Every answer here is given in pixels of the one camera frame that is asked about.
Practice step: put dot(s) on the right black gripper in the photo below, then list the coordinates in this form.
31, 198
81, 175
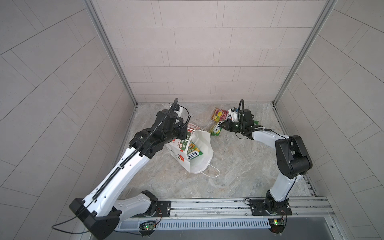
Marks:
229, 127

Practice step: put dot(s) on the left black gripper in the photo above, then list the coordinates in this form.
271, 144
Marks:
181, 128

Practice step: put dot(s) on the orange Fox's candy packet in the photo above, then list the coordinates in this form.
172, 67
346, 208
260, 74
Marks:
220, 115

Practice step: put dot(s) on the white floral paper bag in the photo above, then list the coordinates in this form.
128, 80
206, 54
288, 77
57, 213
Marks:
198, 165

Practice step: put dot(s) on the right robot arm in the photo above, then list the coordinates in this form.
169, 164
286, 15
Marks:
293, 162

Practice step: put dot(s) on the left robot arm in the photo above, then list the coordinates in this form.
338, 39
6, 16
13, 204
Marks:
101, 211

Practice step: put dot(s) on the left circuit board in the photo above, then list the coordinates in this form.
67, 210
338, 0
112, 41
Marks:
147, 226

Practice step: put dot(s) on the circuit board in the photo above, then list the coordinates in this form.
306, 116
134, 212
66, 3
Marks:
147, 226
277, 226

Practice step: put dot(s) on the right circuit board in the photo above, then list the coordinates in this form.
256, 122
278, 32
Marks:
277, 226

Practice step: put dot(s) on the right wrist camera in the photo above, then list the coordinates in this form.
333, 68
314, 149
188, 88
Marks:
233, 115

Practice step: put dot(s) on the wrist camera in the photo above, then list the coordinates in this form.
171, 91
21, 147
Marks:
233, 115
178, 110

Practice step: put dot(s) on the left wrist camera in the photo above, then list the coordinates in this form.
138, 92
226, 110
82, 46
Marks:
178, 110

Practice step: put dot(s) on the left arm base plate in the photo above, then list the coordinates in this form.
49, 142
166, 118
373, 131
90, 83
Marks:
162, 207

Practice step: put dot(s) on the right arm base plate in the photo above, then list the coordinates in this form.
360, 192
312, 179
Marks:
269, 207

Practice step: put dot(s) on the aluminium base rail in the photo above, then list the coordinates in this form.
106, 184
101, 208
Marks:
209, 209

